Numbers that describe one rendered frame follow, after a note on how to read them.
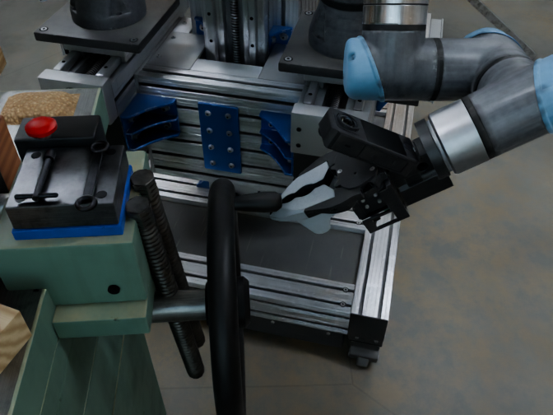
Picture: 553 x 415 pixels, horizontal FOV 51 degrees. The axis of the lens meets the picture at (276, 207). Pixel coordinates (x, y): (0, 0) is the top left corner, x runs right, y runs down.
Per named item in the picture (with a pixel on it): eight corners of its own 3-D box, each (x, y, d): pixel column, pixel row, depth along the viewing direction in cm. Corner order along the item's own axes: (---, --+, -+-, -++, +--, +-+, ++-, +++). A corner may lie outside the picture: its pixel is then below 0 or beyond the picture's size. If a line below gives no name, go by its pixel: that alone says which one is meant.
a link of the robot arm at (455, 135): (476, 126, 59) (452, 83, 65) (433, 146, 60) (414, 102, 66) (495, 173, 63) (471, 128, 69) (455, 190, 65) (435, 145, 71)
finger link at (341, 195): (310, 227, 66) (380, 195, 64) (304, 220, 65) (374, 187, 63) (305, 199, 70) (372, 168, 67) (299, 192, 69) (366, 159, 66)
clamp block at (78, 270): (147, 304, 59) (132, 245, 53) (14, 312, 59) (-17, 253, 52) (158, 205, 70) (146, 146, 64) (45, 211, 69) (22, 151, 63)
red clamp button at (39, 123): (54, 139, 56) (52, 131, 55) (23, 141, 56) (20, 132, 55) (61, 121, 58) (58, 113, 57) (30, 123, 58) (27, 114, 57)
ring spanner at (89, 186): (95, 212, 50) (95, 208, 50) (72, 213, 50) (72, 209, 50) (111, 142, 58) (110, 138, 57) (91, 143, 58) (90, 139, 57)
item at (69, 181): (123, 235, 54) (111, 191, 50) (3, 241, 54) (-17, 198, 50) (137, 148, 64) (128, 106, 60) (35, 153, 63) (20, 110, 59)
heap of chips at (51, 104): (71, 123, 77) (67, 110, 76) (-5, 125, 77) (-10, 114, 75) (80, 94, 82) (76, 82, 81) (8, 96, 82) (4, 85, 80)
